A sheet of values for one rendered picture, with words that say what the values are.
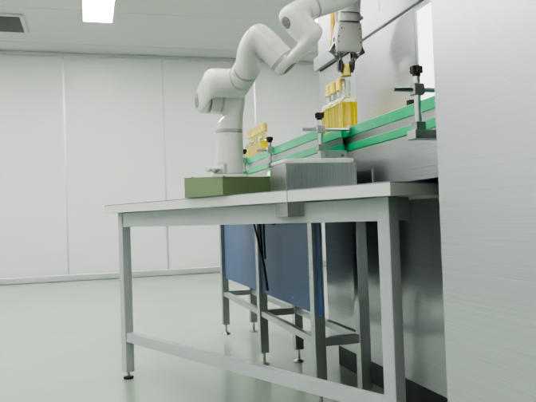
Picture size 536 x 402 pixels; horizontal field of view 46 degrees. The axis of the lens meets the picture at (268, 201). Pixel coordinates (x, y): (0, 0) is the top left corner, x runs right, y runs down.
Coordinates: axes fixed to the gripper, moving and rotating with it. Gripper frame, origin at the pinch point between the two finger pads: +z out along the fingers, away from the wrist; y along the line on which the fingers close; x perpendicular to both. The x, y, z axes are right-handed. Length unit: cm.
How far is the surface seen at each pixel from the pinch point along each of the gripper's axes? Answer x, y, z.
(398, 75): 16.7, -12.0, 2.0
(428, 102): 66, 5, 8
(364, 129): 27.8, 4.2, 19.0
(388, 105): 11.4, -12.1, 12.5
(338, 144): 11.8, 5.8, 26.0
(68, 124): -584, 102, 85
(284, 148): -25.1, 13.1, 32.8
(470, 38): 110, 23, -7
